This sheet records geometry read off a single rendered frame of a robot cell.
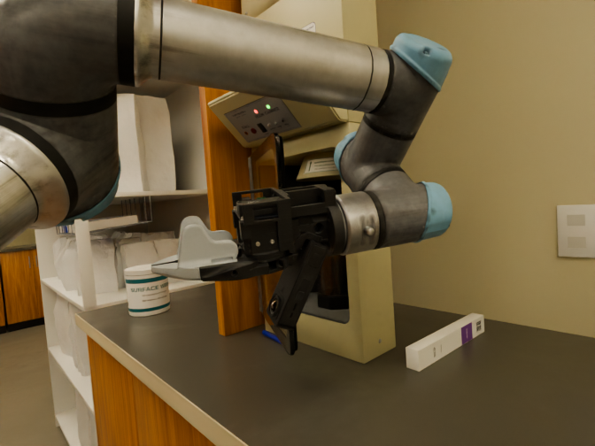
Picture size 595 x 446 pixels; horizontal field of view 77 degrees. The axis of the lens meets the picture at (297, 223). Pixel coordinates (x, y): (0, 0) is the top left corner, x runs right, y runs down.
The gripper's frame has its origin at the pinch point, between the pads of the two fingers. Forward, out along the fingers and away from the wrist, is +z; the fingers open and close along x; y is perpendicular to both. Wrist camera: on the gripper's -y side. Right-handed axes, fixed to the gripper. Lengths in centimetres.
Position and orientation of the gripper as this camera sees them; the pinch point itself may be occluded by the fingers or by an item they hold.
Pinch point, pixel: (165, 272)
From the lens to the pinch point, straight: 43.6
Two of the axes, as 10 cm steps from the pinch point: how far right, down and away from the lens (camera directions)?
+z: -9.5, 1.5, -2.8
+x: 3.1, 2.6, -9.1
